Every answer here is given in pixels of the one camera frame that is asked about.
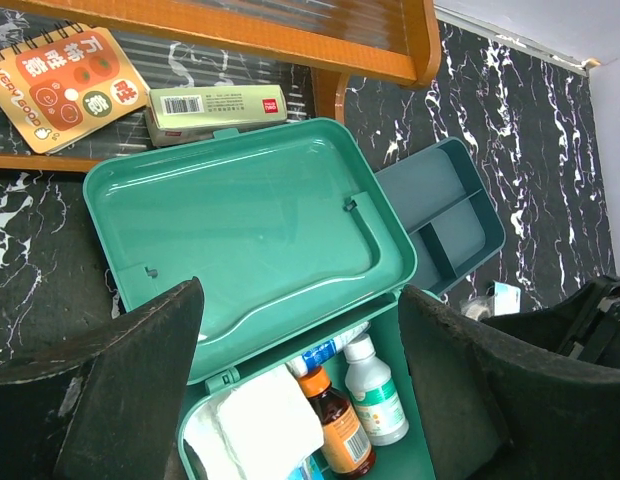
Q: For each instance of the white bottle green label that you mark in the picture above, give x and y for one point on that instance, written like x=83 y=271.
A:
x=374 y=394

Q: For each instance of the white-blue ointment tube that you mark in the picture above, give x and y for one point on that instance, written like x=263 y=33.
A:
x=315 y=357

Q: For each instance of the blue-grey divided tray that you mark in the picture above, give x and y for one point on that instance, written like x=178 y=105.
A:
x=446 y=211

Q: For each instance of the orange medicine box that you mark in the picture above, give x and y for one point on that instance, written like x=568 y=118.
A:
x=66 y=84

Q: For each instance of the teal medicine kit box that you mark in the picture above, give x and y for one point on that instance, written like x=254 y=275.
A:
x=293 y=241

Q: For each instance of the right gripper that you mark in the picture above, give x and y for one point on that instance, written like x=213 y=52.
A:
x=531 y=395

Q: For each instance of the brown bottle orange cap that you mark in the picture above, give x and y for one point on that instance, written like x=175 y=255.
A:
x=347 y=449

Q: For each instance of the white-green medicine box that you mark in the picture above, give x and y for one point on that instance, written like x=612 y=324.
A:
x=177 y=116

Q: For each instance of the white gauze pad packet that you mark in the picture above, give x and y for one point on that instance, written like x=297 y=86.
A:
x=262 y=429

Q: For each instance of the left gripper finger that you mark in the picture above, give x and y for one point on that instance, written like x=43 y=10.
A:
x=104 y=404

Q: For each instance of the bag of blue-white packets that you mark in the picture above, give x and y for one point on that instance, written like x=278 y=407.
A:
x=312 y=467

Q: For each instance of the wooden orange shelf rack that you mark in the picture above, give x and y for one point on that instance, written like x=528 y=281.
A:
x=399 y=42

